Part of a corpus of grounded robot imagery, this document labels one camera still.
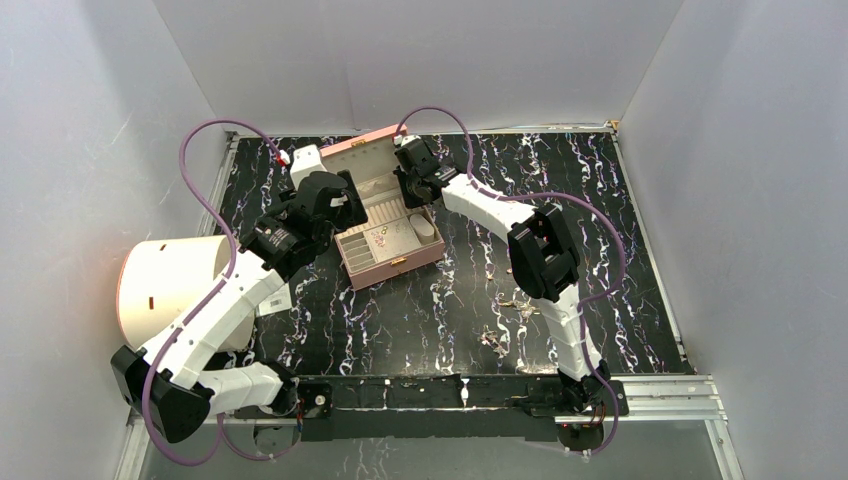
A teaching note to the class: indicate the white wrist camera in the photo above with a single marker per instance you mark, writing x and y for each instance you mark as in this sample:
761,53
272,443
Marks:
302,162
401,141

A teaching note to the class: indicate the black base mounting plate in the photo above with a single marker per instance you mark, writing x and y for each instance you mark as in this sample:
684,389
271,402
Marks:
535,407

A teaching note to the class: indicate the aluminium frame rail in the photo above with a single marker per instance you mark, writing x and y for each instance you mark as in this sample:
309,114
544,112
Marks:
676,429

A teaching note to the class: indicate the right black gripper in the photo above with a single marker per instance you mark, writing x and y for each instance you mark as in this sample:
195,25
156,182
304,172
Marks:
408,201

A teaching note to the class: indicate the gold pendant jewelry cluster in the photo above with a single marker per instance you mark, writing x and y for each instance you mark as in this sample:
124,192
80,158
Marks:
492,340

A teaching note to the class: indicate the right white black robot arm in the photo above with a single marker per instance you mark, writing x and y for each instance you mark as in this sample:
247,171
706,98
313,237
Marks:
544,259

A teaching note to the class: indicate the pink jewelry box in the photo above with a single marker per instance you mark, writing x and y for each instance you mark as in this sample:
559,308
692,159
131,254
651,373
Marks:
395,239

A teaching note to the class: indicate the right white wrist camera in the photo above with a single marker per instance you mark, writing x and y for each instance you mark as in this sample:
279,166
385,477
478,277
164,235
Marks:
401,141

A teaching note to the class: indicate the white cylindrical bucket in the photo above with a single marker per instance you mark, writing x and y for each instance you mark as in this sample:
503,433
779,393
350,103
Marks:
161,278

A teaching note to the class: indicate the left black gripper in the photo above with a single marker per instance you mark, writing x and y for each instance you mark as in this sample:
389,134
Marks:
351,215

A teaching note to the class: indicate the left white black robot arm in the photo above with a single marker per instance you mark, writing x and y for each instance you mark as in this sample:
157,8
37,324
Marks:
167,380

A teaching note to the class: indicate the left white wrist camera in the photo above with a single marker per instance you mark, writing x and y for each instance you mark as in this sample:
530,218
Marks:
302,162

